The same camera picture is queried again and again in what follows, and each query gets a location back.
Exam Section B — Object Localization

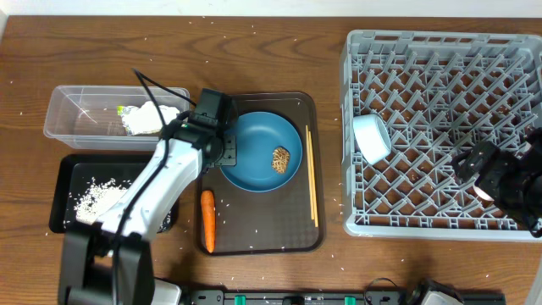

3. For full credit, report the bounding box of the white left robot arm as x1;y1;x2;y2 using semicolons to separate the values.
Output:
58;89;238;304

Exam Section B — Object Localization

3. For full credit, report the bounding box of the orange carrot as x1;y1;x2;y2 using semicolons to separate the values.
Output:
201;190;216;253

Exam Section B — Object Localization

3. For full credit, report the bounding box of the black waste tray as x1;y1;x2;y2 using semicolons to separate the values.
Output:
48;153;179;235

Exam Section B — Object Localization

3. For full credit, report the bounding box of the colourful snack wrapper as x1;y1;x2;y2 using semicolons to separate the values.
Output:
117;106;139;135

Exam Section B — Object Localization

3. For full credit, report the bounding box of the blue plate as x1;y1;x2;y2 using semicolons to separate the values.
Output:
221;112;303;192

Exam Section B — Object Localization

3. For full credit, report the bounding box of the brown serving tray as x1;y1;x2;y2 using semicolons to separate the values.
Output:
197;92;325;256

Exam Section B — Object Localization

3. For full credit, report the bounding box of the clear plastic bin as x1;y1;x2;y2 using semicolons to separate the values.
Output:
42;85;191;152

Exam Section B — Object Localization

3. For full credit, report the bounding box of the white rice pile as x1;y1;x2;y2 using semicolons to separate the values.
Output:
63;176;173;232

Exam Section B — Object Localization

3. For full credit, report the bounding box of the pink white cup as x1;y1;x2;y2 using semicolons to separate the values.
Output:
473;185;495;202

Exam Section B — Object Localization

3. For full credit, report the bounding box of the grey dishwasher rack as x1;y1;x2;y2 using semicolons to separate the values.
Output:
340;30;541;242

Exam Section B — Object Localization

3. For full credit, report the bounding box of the light blue rice bowl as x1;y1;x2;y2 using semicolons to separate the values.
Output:
352;114;392;165

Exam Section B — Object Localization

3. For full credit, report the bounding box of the white tissue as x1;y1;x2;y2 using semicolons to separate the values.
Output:
127;101;180;136

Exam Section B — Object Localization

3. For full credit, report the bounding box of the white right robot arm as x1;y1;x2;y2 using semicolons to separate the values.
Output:
451;128;541;238

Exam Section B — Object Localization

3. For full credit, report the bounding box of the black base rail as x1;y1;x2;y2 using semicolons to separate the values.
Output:
180;290;406;305

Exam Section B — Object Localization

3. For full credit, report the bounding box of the brown walnut cookie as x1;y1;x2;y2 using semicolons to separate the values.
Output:
272;147;290;175

